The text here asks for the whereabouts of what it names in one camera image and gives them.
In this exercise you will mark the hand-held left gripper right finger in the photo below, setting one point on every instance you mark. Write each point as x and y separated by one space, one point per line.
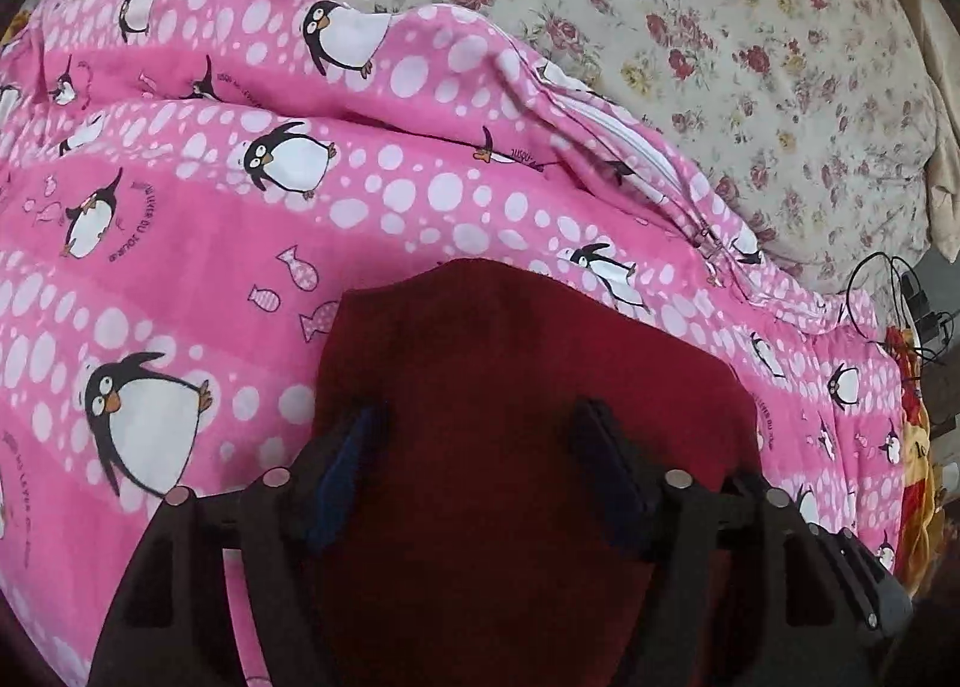
611 466

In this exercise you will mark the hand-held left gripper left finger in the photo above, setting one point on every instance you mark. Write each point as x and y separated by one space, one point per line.
341 466

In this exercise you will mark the dark red garment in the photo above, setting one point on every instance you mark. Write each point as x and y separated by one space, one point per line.
487 394

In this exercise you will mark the yellow red printed cloth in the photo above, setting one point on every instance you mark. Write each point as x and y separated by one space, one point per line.
911 447

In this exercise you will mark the pink penguin print blanket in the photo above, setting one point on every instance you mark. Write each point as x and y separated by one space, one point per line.
187 244

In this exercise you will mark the black power adapter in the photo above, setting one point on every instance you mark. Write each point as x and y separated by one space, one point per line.
913 291

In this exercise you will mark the floral bed sheet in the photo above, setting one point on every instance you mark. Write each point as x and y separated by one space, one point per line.
750 57

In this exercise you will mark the beige bed cover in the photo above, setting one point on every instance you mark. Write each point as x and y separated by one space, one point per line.
945 132

